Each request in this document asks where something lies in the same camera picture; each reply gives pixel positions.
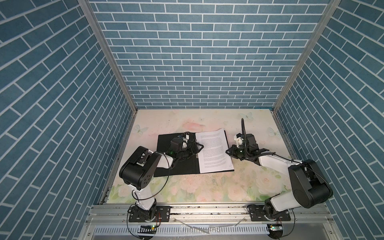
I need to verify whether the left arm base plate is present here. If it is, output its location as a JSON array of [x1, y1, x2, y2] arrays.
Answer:
[[128, 205, 171, 223]]

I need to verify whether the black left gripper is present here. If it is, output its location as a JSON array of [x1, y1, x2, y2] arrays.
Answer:
[[176, 142, 204, 160]]

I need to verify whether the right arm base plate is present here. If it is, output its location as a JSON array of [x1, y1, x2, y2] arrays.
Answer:
[[246, 204, 291, 222]]

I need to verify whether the white text document sheet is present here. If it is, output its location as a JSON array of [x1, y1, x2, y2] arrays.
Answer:
[[195, 129, 235, 174]]

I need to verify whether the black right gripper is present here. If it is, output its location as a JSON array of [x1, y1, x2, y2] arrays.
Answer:
[[225, 144, 250, 160]]

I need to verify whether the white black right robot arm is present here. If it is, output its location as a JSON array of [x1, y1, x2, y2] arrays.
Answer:
[[226, 144, 333, 221]]

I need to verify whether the aluminium corner post left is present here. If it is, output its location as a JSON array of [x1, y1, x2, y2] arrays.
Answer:
[[77, 0, 138, 113]]

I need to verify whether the aluminium corner post right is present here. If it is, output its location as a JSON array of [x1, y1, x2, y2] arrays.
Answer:
[[272, 0, 343, 113]]

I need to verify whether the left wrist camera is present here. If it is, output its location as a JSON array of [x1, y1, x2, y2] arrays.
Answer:
[[169, 137, 188, 153]]

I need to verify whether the aluminium corner post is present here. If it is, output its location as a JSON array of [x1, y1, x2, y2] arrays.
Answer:
[[77, 0, 138, 113], [272, 0, 343, 113]]

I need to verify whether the white cable duct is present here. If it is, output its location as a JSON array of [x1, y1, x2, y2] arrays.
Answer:
[[93, 224, 270, 237]]

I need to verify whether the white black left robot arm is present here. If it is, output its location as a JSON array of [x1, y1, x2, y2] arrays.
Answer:
[[119, 138, 204, 222]]

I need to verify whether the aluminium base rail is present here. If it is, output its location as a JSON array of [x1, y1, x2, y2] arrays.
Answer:
[[80, 202, 342, 240]]

